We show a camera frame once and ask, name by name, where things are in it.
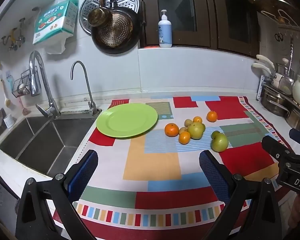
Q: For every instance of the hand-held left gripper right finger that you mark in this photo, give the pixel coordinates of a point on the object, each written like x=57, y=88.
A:
x=213, y=175

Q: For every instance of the stainless steel sink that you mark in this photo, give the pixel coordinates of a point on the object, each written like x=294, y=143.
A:
x=40, y=145

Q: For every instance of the paper towel pack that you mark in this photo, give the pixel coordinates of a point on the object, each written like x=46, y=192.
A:
x=55, y=22

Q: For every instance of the large yellow-green pear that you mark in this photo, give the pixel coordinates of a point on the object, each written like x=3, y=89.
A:
x=195, y=131

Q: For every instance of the black wok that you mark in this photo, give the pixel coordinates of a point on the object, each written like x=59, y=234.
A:
x=135, y=37

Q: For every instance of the thin gooseneck faucet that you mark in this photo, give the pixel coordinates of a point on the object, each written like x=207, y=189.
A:
x=88, y=90

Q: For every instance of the large chrome faucet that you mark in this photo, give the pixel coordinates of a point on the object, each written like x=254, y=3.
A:
x=35, y=80

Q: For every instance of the brown kiwi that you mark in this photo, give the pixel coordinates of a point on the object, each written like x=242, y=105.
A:
x=188, y=122
x=182, y=130

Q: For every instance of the steel skimmer ladle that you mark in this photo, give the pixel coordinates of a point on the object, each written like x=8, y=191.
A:
x=286, y=85

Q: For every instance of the brass wall tap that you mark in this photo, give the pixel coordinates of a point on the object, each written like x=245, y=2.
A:
x=17, y=38

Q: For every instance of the orange mandarin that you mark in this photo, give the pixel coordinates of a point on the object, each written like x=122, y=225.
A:
x=171, y=129
x=212, y=116
x=184, y=138
x=197, y=119

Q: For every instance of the green plate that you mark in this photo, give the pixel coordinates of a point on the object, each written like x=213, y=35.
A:
x=126, y=120

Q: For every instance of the large stainless steel pot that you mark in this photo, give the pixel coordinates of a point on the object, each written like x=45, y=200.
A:
x=272, y=102

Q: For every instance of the pink sink brush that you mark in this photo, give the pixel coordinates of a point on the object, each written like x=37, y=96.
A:
x=25, y=108

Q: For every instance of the black scissors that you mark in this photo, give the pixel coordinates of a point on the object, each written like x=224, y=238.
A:
x=278, y=37

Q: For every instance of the colourful patchwork tablecloth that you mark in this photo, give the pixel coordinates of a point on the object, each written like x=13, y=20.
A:
x=152, y=160

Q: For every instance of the small stainless steel pot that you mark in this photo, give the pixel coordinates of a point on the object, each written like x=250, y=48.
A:
x=296, y=117

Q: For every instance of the large green apple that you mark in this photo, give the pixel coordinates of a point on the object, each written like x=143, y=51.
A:
x=220, y=143

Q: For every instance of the white pump soap bottle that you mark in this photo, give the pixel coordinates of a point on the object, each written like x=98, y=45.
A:
x=165, y=33

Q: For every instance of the round perforated steel steamer plate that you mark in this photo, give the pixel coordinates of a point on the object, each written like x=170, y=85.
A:
x=126, y=1

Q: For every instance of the small white cup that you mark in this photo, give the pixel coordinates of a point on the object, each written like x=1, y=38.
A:
x=9, y=120

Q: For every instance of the perforated brass strainer pan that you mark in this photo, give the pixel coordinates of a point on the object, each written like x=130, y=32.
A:
x=118, y=30

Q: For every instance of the dark wooden window frame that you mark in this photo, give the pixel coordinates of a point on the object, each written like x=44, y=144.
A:
x=210, y=12

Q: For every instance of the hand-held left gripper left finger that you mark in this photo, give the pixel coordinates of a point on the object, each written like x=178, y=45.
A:
x=83, y=175

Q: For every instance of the small dark green fruit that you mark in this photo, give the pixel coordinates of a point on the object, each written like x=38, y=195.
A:
x=215, y=134

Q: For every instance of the small brass ladle pot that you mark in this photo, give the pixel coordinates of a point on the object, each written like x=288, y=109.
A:
x=98, y=16

